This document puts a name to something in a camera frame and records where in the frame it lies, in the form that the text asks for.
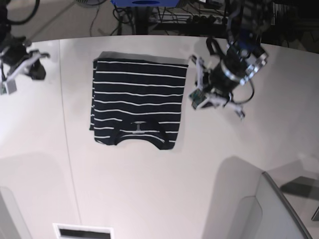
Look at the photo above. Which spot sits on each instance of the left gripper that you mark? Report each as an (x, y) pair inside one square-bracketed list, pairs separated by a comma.
[(213, 88)]

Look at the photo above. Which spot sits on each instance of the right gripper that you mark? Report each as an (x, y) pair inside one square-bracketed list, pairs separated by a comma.
[(16, 60)]

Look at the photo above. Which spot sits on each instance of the navy white striped t-shirt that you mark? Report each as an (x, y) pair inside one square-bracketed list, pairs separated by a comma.
[(137, 97)]

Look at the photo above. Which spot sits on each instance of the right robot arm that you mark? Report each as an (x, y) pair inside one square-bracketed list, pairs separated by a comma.
[(6, 23)]

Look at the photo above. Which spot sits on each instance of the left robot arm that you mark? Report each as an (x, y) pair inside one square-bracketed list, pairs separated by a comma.
[(246, 21)]

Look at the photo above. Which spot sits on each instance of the red lit power strip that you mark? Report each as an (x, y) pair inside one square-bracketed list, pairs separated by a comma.
[(185, 18)]

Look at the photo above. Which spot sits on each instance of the grey partition panel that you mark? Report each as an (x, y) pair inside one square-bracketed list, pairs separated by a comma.
[(246, 203)]

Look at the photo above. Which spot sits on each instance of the white slotted box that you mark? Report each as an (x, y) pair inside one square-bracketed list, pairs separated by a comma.
[(68, 231)]

